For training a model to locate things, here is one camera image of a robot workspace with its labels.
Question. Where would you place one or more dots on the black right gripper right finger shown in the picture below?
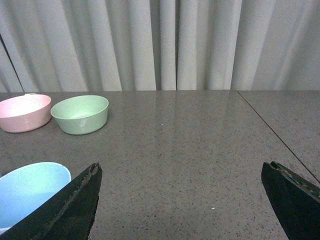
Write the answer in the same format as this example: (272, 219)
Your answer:
(294, 200)

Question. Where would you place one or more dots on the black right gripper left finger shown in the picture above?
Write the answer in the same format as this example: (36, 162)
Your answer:
(68, 215)

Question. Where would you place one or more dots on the light blue plastic bowl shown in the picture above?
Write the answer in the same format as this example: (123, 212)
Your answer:
(25, 189)

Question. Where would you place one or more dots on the light green plastic bowl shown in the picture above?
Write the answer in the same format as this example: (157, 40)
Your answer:
(82, 114)

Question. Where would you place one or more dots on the pink plastic bowl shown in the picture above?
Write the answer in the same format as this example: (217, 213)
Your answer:
(25, 113)

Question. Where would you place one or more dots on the white pleated curtain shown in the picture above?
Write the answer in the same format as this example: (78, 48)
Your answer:
(142, 45)

